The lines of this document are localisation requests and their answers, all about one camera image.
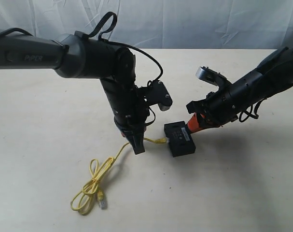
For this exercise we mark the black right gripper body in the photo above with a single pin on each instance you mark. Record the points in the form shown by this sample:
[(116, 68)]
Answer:
[(217, 109)]

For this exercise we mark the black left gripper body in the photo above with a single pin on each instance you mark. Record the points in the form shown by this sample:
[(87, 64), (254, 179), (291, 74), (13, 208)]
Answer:
[(131, 120)]

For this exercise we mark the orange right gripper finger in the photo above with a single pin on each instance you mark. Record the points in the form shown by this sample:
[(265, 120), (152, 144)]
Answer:
[(197, 123)]

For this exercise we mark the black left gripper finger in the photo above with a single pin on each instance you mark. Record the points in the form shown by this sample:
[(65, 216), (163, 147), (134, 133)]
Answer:
[(136, 139)]

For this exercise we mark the black network switch box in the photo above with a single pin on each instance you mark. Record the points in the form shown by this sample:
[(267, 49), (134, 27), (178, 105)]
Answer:
[(179, 139)]

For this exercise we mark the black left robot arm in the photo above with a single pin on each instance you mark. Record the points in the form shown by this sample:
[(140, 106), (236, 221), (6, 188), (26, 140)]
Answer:
[(74, 57)]

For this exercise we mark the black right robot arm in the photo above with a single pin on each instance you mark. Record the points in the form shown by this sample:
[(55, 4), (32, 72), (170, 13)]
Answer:
[(240, 100)]

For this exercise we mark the white backdrop curtain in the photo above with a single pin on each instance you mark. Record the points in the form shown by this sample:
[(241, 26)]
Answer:
[(214, 24)]

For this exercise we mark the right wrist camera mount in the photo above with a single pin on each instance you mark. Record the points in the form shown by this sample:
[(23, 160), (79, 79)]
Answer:
[(212, 77)]

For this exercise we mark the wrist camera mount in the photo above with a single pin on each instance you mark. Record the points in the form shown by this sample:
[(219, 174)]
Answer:
[(156, 93), (212, 77)]

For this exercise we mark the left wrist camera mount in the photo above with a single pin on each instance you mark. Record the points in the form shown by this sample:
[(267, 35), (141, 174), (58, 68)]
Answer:
[(156, 93)]

